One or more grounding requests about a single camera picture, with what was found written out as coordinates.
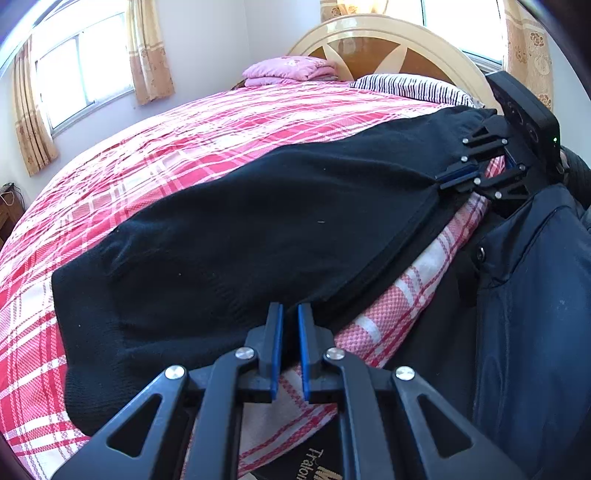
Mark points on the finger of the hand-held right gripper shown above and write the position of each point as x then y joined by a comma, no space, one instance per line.
457,177
485,138

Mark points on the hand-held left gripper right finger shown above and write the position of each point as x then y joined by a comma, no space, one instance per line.
302,341

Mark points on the pink folded blanket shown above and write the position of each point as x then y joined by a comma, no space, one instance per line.
286,69

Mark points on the beige patterned curtain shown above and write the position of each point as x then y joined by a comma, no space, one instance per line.
150,50
369,8
528,50
32,110

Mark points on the striped pillow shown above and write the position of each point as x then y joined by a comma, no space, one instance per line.
411,87

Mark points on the sliding glass window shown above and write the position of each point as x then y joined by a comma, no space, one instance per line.
83,78
461,25

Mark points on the dark blue jacket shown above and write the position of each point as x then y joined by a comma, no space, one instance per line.
531,323

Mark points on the person's right forearm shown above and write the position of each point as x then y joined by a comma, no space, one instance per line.
579,177

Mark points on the black printed cloth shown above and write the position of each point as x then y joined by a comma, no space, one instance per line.
295,467

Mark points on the wooden nightstand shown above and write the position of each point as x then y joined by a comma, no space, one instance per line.
7,217

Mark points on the black pants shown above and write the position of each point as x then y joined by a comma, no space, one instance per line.
258,230

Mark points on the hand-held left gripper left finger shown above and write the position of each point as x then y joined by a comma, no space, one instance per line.
278,339

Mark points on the cream wooden headboard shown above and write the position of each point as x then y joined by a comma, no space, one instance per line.
364,50

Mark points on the red plaid blanket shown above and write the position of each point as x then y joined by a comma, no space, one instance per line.
138,152

